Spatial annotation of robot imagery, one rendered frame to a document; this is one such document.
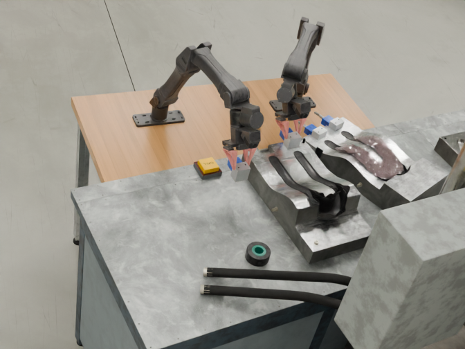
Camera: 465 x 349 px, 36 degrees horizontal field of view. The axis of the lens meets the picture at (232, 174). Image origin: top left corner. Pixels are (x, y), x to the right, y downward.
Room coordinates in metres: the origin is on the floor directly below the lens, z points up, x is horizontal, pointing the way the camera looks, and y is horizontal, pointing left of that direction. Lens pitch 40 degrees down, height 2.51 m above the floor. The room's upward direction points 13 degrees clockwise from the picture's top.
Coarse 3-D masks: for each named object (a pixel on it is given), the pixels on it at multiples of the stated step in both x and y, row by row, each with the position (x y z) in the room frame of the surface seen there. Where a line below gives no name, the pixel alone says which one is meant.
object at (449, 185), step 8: (464, 144) 1.52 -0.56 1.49; (464, 152) 1.50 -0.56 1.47; (456, 160) 1.52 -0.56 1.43; (464, 160) 1.50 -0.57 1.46; (456, 168) 1.50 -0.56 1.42; (464, 168) 1.49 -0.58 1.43; (448, 176) 1.52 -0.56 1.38; (456, 176) 1.50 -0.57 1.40; (464, 176) 1.49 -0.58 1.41; (448, 184) 1.50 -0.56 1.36; (456, 184) 1.49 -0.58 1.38; (464, 184) 1.49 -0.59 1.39; (440, 192) 1.52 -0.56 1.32; (448, 192) 1.50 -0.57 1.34
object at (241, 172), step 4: (228, 160) 1.91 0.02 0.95; (240, 160) 1.92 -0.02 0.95; (228, 164) 1.91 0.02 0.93; (236, 164) 1.88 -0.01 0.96; (240, 164) 1.89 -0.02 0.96; (244, 164) 1.89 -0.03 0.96; (236, 168) 1.86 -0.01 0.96; (240, 168) 1.86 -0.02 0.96; (244, 168) 1.87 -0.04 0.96; (248, 168) 1.88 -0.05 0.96; (232, 172) 1.87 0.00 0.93; (236, 172) 1.86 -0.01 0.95; (240, 172) 1.86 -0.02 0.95; (244, 172) 1.87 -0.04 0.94; (248, 172) 1.88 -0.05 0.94; (232, 176) 1.87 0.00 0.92; (236, 176) 1.85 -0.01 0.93; (240, 176) 1.86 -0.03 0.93; (244, 176) 1.87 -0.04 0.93; (236, 180) 1.85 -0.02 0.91; (240, 180) 1.86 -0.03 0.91
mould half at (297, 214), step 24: (264, 168) 1.98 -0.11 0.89; (288, 168) 2.01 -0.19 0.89; (264, 192) 1.91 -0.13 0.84; (288, 192) 1.86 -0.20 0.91; (288, 216) 1.79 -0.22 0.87; (312, 216) 1.79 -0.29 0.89; (360, 216) 1.88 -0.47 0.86; (312, 240) 1.70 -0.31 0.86; (336, 240) 1.73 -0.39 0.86; (360, 240) 1.77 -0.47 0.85
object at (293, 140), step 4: (280, 132) 2.18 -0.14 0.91; (292, 132) 2.16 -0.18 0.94; (296, 132) 2.17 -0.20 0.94; (280, 136) 2.18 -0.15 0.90; (288, 136) 2.14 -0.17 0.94; (292, 136) 2.14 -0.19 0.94; (296, 136) 2.14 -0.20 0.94; (300, 136) 2.15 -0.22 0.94; (284, 140) 2.15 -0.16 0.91; (288, 140) 2.13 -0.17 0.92; (292, 140) 2.13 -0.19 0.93; (296, 140) 2.14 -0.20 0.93; (300, 140) 2.15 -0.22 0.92; (284, 144) 2.14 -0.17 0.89; (288, 144) 2.12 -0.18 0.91; (292, 144) 2.13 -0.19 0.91; (296, 144) 2.14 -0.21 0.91; (288, 148) 2.12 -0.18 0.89; (292, 148) 2.13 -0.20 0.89
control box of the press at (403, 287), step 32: (384, 224) 1.19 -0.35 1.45; (416, 224) 1.19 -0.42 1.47; (448, 224) 1.22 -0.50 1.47; (384, 256) 1.16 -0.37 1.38; (416, 256) 1.10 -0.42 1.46; (448, 256) 1.13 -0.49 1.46; (352, 288) 1.20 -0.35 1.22; (384, 288) 1.13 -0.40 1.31; (416, 288) 1.10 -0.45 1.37; (448, 288) 1.17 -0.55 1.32; (352, 320) 1.17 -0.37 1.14; (384, 320) 1.10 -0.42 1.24; (416, 320) 1.14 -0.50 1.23; (448, 320) 1.21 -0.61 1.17
